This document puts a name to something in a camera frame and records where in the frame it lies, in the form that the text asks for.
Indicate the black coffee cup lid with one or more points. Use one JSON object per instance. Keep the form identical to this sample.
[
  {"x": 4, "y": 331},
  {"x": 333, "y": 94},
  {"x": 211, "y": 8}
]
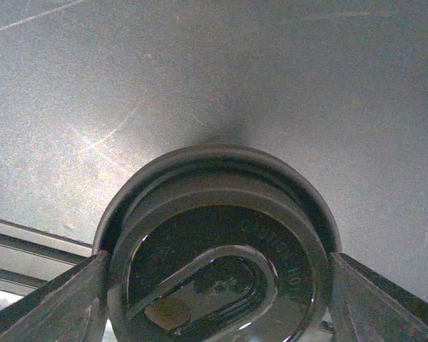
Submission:
[{"x": 218, "y": 243}]

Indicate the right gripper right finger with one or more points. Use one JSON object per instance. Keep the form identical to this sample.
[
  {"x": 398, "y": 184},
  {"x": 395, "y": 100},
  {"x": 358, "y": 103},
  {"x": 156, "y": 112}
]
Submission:
[{"x": 365, "y": 306}]

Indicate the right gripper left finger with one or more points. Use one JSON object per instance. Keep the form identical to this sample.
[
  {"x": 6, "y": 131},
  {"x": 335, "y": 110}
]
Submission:
[{"x": 71, "y": 307}]

